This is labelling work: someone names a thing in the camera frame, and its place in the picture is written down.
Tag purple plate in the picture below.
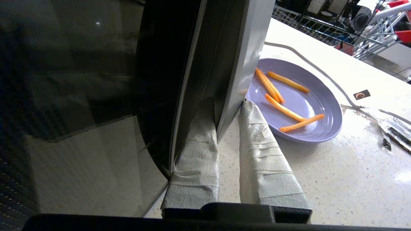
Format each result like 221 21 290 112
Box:
246 58 343 143

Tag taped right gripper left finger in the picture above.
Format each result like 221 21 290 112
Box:
161 96 221 219

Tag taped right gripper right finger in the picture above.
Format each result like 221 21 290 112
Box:
238 98 313 224

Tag white metal cart frame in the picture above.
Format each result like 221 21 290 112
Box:
352 0 411 61

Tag metal shopping cart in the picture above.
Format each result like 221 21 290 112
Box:
272 4 365 49

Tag white power cable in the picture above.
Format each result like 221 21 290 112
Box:
265 41 365 110

